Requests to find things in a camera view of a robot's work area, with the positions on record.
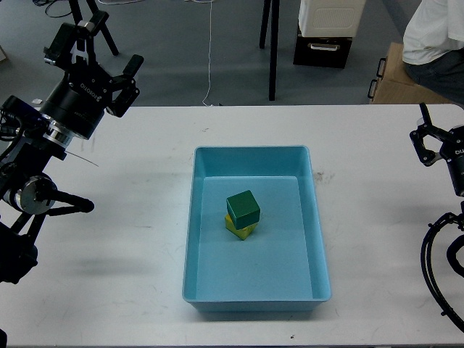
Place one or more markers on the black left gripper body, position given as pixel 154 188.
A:
pixel 79 99

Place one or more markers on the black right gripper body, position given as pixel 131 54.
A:
pixel 452 153

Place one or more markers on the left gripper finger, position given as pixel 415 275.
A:
pixel 72 46
pixel 123 89

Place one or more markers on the green cube block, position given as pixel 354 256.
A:
pixel 243 209

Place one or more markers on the yellow cube block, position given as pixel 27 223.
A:
pixel 242 233

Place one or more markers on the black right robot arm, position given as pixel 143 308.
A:
pixel 432 144

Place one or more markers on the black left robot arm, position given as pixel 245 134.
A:
pixel 33 139

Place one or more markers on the brown cardboard box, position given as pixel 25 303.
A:
pixel 393 85

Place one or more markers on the black storage box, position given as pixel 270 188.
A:
pixel 330 52

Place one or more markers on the white appliance box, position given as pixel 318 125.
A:
pixel 330 18

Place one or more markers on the black tripod legs left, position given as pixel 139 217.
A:
pixel 100 25

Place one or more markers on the black tripod legs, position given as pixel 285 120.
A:
pixel 270 16
pixel 100 25

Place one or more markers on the seated person white shirt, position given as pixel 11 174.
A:
pixel 433 48

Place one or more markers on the black tripod legs centre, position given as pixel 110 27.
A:
pixel 270 16

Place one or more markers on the blue plastic bin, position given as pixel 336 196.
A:
pixel 282 265

